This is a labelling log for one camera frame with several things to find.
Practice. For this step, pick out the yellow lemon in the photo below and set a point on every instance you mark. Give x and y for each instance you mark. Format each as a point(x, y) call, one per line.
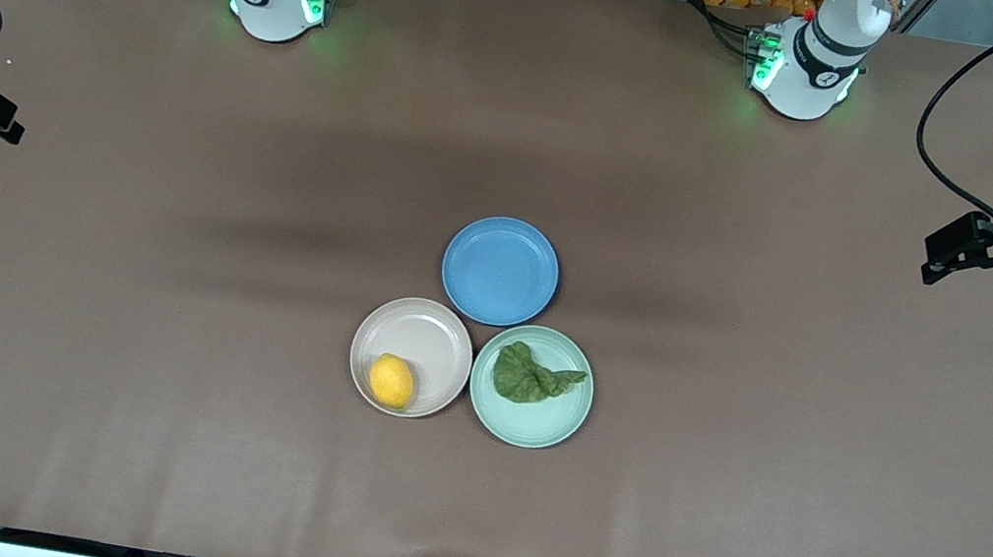
point(390, 381)

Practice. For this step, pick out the green lettuce leaf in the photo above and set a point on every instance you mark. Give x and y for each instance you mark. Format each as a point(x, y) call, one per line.
point(526, 378)

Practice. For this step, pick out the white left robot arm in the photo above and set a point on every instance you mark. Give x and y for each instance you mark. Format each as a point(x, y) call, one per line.
point(804, 68)

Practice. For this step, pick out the pale green plate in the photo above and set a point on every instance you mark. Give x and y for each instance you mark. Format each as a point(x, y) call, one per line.
point(534, 419)

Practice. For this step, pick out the blue plate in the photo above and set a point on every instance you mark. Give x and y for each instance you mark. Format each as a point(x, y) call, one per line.
point(500, 271)

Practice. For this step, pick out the beige plate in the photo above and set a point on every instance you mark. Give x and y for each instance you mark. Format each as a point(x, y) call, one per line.
point(427, 342)

